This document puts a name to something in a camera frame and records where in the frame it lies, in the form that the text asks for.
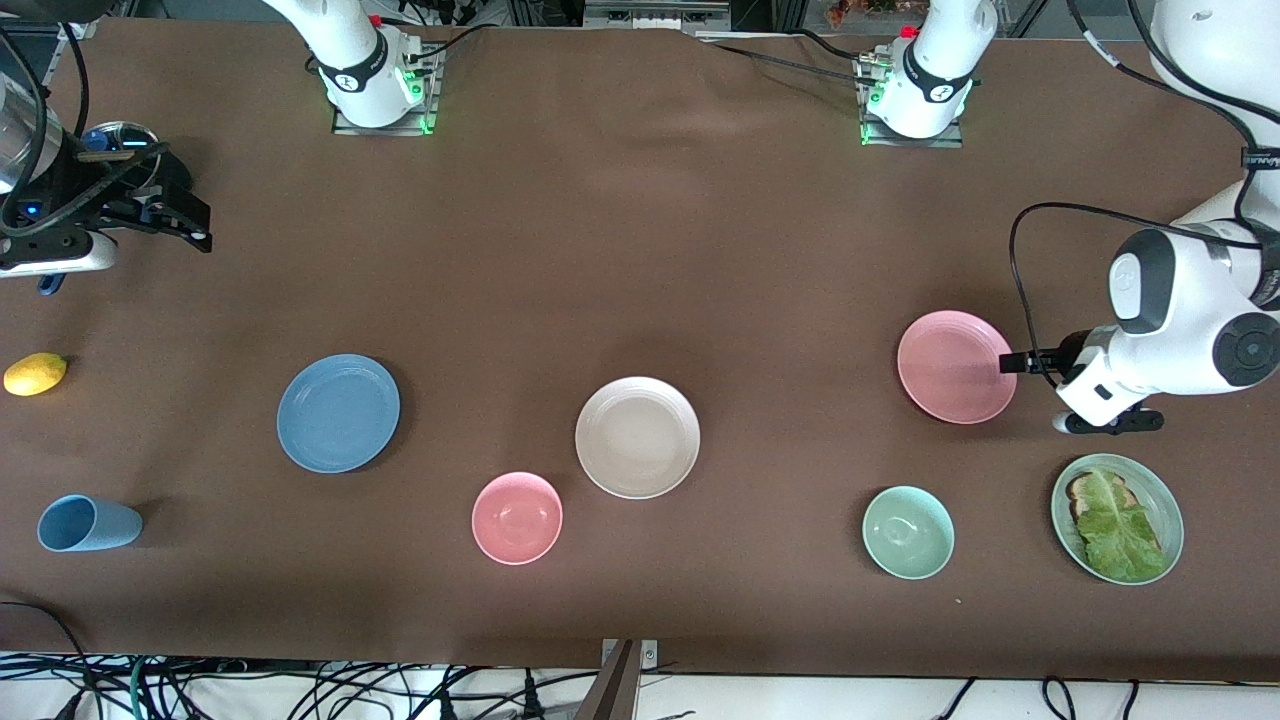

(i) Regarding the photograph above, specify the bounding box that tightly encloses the blue cup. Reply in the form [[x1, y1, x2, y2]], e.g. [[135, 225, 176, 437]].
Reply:
[[36, 494, 145, 554]]

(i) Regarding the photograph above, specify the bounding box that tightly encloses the yellow lemon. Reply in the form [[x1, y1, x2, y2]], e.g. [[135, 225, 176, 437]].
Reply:
[[2, 352, 69, 399]]

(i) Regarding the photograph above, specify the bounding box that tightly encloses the mint green bowl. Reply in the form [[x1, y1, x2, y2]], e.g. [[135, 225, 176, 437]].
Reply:
[[862, 485, 956, 582]]

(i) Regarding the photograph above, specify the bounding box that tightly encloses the dark camera stand pole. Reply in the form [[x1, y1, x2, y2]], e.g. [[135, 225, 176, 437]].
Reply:
[[572, 640, 642, 720]]

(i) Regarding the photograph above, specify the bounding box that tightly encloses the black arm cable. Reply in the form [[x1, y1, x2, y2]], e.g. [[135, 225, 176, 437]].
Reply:
[[1008, 0, 1273, 387], [0, 15, 173, 233]]

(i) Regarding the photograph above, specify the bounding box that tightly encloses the beige plate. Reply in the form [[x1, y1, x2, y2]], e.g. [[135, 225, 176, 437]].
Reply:
[[574, 376, 702, 501]]

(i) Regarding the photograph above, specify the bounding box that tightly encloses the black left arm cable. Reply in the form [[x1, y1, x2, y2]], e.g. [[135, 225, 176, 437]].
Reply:
[[1008, 0, 1273, 387]]

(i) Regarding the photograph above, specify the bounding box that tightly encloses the pink bowl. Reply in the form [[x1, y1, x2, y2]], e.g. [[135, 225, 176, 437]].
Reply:
[[471, 471, 565, 567]]

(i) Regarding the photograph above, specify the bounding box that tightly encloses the green lettuce leaf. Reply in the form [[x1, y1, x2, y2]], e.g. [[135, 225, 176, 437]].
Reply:
[[1074, 469, 1167, 584]]

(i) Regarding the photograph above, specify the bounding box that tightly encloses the blue plate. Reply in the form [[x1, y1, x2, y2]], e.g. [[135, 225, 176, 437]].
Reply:
[[276, 353, 402, 475]]

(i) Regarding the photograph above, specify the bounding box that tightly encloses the steel saucepan blue handle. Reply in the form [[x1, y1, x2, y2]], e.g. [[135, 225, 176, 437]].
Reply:
[[38, 120, 166, 298]]

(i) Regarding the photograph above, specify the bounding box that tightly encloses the aluminium frame bar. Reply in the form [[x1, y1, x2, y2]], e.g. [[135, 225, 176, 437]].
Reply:
[[582, 0, 733, 37]]

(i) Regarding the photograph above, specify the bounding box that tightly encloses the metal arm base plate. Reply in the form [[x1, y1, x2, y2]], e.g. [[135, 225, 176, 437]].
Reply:
[[858, 52, 965, 151], [332, 42, 441, 138]]

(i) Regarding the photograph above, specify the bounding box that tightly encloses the toasted bread slice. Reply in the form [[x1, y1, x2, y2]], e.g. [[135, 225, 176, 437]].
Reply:
[[1066, 472, 1137, 523]]

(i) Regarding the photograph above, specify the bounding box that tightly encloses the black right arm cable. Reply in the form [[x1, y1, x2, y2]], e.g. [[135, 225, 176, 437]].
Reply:
[[0, 15, 173, 233]]

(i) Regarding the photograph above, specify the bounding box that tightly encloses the small metal table bracket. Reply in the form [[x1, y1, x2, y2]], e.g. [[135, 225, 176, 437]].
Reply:
[[600, 638, 660, 669]]

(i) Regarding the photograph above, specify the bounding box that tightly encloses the pink plate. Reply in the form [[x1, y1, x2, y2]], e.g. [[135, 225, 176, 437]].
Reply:
[[897, 310, 1019, 426]]

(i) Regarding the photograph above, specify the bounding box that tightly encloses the black base power cable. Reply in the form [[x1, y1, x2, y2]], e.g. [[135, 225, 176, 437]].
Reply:
[[698, 28, 893, 87], [405, 22, 503, 77]]

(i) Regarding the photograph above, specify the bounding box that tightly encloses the mint green plate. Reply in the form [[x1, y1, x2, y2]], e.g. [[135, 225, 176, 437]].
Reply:
[[1050, 453, 1186, 588]]

